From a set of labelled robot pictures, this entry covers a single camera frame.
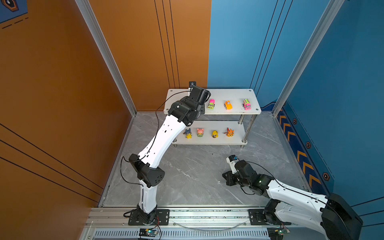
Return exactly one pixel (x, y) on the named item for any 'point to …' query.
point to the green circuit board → (148, 232)
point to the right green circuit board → (277, 233)
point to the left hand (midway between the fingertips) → (196, 102)
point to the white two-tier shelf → (229, 116)
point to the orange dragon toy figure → (230, 133)
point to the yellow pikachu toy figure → (188, 133)
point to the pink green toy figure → (200, 132)
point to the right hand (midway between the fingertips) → (221, 176)
